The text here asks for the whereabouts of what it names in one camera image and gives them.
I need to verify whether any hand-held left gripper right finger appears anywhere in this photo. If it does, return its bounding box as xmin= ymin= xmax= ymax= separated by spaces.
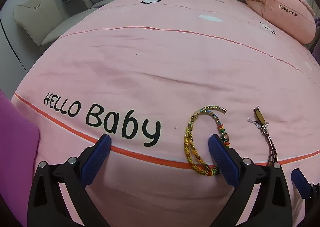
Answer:
xmin=209 ymin=134 xmax=293 ymax=227

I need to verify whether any folded pink duvet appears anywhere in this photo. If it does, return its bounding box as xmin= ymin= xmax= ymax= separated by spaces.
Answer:
xmin=241 ymin=0 xmax=317 ymax=45

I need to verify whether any multicolour braided bracelet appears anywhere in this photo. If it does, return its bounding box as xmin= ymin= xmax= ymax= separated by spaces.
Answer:
xmin=184 ymin=105 xmax=230 ymax=176

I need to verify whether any purple plastic basin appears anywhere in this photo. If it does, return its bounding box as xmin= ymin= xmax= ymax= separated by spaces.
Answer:
xmin=0 ymin=89 xmax=41 ymax=220

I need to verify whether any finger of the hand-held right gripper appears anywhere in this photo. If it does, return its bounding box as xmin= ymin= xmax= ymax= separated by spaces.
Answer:
xmin=291 ymin=168 xmax=320 ymax=227

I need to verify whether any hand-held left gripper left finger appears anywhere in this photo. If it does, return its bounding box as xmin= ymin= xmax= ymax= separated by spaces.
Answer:
xmin=27 ymin=134 xmax=112 ymax=227

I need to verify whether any purple fuzzy blanket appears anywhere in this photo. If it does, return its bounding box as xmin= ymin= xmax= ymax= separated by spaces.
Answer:
xmin=311 ymin=16 xmax=320 ymax=65

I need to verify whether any pink printed bedsheet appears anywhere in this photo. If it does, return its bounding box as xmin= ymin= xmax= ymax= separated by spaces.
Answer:
xmin=11 ymin=0 xmax=320 ymax=227

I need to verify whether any cord keychain with gold pendant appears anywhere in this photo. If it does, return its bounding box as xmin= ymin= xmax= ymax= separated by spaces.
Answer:
xmin=247 ymin=106 xmax=279 ymax=167

